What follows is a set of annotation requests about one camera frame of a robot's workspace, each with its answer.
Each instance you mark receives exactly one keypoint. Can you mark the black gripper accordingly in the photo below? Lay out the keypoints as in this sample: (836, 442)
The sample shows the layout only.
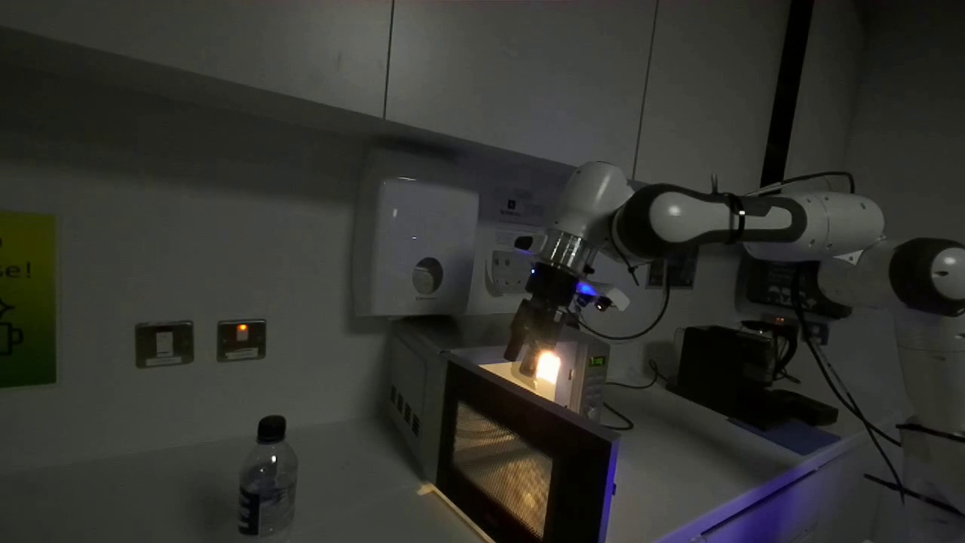
(548, 309)

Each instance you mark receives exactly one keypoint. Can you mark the black microwave door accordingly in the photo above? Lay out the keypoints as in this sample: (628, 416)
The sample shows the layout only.
(530, 476)

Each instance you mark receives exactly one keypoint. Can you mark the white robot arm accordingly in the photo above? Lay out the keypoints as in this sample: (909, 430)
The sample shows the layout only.
(921, 280)

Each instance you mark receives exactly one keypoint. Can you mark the black coffee machine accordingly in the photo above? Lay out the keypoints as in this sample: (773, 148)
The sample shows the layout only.
(735, 373)

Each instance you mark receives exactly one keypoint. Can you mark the white upper cabinets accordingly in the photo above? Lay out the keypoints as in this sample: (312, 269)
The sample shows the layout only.
(556, 78)

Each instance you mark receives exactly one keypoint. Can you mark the blue counter mat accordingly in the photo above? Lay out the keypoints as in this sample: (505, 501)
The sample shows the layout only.
(799, 437)

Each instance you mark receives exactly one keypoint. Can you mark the plastic water bottle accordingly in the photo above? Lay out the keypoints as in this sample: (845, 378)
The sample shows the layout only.
(265, 485)

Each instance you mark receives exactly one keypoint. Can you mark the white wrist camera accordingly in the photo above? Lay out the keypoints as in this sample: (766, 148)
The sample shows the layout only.
(610, 296)

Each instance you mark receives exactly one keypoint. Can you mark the wall instruction stickers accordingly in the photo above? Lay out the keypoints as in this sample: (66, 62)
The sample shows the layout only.
(514, 234)

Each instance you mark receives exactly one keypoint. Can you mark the white wall water heater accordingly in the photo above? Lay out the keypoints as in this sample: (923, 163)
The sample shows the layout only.
(412, 248)

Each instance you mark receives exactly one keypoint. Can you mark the metal wall switch left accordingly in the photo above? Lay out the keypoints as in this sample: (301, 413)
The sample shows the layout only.
(160, 346)

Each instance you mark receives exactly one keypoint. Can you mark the green yellow wall poster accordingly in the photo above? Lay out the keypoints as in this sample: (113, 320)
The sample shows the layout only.
(28, 299)

